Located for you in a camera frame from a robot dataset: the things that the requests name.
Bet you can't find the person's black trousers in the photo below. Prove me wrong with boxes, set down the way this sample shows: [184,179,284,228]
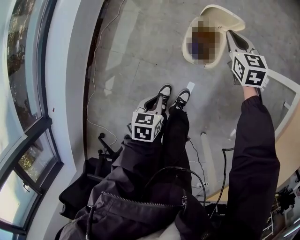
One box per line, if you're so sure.
[161,106,191,189]

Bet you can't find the cream open-lid trash bin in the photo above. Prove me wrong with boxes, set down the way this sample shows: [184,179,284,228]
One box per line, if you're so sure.
[182,16,227,69]

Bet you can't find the person's left shoe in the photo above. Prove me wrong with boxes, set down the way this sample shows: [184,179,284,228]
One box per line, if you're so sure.
[156,84,173,111]

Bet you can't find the person's left forearm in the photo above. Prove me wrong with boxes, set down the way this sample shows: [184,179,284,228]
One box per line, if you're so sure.
[103,135,165,188]

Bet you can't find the person's black jacket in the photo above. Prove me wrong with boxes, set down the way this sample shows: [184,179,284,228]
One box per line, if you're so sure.
[54,164,226,240]

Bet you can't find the black wheeled chair base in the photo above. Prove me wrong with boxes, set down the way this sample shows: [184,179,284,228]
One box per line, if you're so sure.
[97,132,123,165]

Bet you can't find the person's shoe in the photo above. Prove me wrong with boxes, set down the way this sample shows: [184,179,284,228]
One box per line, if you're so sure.
[169,88,191,111]
[156,84,173,111]

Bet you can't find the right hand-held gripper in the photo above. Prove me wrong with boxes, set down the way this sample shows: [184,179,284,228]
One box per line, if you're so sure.
[225,30,270,90]

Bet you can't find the dark window frame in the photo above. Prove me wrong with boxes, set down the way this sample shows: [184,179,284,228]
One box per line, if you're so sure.
[0,0,65,235]

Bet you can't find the person's right shoe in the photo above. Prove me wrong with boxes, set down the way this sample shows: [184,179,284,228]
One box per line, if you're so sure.
[169,88,191,111]

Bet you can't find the wooden table with white legs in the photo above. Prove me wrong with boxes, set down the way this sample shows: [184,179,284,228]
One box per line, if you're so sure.
[200,68,300,203]

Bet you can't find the black cable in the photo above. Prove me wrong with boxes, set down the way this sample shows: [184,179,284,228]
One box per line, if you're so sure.
[142,165,207,208]

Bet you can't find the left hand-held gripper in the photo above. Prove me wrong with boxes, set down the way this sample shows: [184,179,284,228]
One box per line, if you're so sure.
[131,95,166,143]

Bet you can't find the person's right forearm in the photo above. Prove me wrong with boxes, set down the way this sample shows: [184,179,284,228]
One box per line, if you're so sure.
[225,85,281,225]

